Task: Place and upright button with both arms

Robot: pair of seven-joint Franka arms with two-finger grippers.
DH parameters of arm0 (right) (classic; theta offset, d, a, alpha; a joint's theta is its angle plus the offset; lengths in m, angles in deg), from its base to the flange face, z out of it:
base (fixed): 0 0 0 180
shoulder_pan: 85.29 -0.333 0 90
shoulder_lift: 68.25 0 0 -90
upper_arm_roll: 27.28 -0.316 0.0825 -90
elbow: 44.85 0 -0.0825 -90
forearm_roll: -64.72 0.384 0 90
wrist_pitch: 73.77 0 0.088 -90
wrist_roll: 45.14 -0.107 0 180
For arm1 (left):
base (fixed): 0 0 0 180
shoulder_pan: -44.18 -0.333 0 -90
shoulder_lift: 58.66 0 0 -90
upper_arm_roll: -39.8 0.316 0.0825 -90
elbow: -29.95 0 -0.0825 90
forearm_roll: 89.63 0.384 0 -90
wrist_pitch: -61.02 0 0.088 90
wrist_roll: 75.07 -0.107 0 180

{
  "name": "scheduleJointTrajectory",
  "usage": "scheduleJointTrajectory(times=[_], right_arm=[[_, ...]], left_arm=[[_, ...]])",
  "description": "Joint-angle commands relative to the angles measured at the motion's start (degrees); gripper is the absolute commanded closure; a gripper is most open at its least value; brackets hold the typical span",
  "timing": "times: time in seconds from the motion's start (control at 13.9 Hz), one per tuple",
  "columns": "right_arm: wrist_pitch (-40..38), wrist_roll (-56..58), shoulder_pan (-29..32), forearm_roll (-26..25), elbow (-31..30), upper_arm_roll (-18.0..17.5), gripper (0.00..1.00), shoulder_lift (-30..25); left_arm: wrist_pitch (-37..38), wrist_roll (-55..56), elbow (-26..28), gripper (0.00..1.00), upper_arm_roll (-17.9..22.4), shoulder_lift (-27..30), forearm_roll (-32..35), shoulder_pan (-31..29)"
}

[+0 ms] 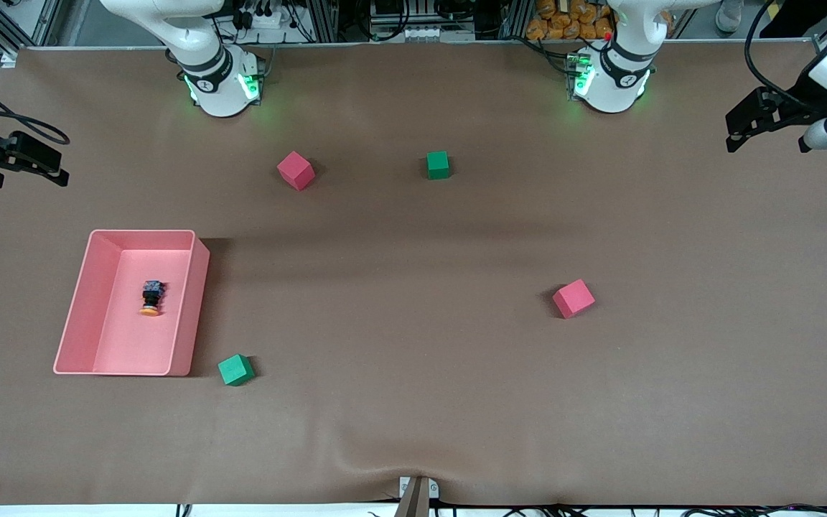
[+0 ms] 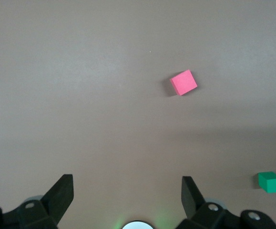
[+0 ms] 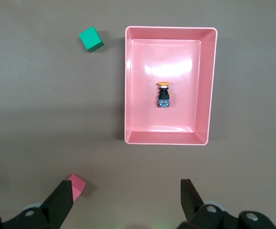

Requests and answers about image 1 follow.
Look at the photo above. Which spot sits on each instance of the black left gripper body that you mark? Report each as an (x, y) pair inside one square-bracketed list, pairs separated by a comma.
[(807, 108)]

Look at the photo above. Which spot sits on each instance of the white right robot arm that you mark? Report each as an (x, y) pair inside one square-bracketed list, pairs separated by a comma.
[(220, 93)]

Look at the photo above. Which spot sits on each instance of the grey metal table bracket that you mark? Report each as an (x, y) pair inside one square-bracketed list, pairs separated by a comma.
[(417, 499)]

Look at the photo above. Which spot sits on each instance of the green foam cube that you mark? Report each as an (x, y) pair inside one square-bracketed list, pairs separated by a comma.
[(438, 165), (235, 370)]

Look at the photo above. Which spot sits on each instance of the aluminium frame profile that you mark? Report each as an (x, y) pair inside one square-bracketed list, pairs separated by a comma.
[(47, 21)]

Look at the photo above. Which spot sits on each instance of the grey shoe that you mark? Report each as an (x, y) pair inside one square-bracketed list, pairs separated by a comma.
[(729, 16)]

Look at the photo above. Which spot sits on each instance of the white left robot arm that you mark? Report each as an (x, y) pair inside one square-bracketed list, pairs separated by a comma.
[(611, 86)]

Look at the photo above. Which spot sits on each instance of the grey electronics unit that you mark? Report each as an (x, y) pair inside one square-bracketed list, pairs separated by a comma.
[(421, 32)]

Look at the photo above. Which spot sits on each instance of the pink plastic bin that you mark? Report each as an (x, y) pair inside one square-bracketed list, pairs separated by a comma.
[(141, 345)]

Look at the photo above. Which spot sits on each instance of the orange packaged goods pile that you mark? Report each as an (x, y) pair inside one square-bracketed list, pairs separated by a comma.
[(564, 29)]

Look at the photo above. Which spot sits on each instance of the white power strip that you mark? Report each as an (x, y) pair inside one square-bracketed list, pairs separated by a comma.
[(266, 20)]

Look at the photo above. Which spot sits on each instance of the yellow mushroom push button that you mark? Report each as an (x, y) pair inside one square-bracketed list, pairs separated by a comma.
[(153, 294)]

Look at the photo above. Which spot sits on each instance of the brown table cover mat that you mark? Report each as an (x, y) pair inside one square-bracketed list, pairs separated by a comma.
[(413, 402)]

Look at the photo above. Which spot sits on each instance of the red foam cube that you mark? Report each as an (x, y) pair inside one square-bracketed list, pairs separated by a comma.
[(573, 299), (295, 171)]

